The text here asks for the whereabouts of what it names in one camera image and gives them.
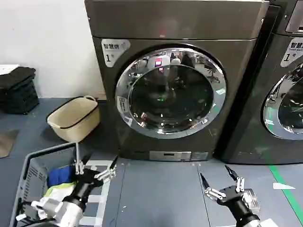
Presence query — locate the blue cloth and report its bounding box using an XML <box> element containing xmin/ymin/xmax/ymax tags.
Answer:
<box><xmin>48</xmin><ymin>165</ymin><xmax>77</xmax><ymax>187</ymax></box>

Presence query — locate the round chrome-rimmed dryer door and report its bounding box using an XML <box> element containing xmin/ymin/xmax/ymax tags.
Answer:
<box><xmin>260</xmin><ymin>63</ymin><xmax>303</xmax><ymax>140</ymax></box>

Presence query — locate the stack of black mats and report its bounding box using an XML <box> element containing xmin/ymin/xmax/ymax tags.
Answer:
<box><xmin>0</xmin><ymin>67</ymin><xmax>40</xmax><ymax>115</ymax></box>

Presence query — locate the white floor tape piece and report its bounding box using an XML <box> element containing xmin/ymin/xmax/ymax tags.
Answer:
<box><xmin>272</xmin><ymin>182</ymin><xmax>296</xmax><ymax>191</ymax></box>

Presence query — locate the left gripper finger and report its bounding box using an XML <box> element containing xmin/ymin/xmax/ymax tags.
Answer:
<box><xmin>94</xmin><ymin>155</ymin><xmax>118</xmax><ymax>182</ymax></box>
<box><xmin>72</xmin><ymin>153</ymin><xmax>92</xmax><ymax>176</ymax></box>

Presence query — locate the yellow and white cloth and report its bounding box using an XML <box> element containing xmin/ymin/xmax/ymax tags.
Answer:
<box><xmin>43</xmin><ymin>180</ymin><xmax>78</xmax><ymax>200</ymax></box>

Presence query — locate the white flat board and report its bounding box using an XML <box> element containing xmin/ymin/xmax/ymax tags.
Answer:
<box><xmin>0</xmin><ymin>63</ymin><xmax>20</xmax><ymax>77</ymax></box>

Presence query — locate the green floor tape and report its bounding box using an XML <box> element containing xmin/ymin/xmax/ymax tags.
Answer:
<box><xmin>268</xmin><ymin>164</ymin><xmax>303</xmax><ymax>227</ymax></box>

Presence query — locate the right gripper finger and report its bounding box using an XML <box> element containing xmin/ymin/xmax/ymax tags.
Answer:
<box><xmin>224</xmin><ymin>165</ymin><xmax>246</xmax><ymax>192</ymax></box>
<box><xmin>200</xmin><ymin>172</ymin><xmax>227</xmax><ymax>202</ymax></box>

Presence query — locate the grey dryer with drawer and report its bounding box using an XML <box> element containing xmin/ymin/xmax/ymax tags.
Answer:
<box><xmin>214</xmin><ymin>0</ymin><xmax>303</xmax><ymax>166</ymax></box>

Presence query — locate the grey dryer with number label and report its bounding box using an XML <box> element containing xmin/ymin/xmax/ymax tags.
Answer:
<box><xmin>84</xmin><ymin>0</ymin><xmax>270</xmax><ymax>162</ymax></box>

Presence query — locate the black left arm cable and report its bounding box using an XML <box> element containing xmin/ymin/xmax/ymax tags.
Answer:
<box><xmin>15</xmin><ymin>199</ymin><xmax>57</xmax><ymax>227</ymax></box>

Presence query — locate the grey plastic laundry basket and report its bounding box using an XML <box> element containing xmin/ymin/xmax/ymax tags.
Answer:
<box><xmin>9</xmin><ymin>141</ymin><xmax>119</xmax><ymax>227</ymax></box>

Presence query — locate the round glass dryer door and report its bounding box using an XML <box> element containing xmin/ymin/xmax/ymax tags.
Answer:
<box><xmin>115</xmin><ymin>44</ymin><xmax>227</xmax><ymax>140</ymax></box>

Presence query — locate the brown floor mat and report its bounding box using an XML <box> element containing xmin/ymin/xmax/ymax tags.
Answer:
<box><xmin>0</xmin><ymin>129</ymin><xmax>20</xmax><ymax>159</ymax></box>

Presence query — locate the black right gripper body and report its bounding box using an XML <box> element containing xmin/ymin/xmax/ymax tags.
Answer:
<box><xmin>216</xmin><ymin>185</ymin><xmax>259</xmax><ymax>222</ymax></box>

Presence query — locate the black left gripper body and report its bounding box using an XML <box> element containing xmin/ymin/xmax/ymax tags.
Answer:
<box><xmin>70</xmin><ymin>167</ymin><xmax>103</xmax><ymax>206</ymax></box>

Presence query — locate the beige laundry basket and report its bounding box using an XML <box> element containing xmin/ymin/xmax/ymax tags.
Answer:
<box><xmin>47</xmin><ymin>95</ymin><xmax>101</xmax><ymax>143</ymax></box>

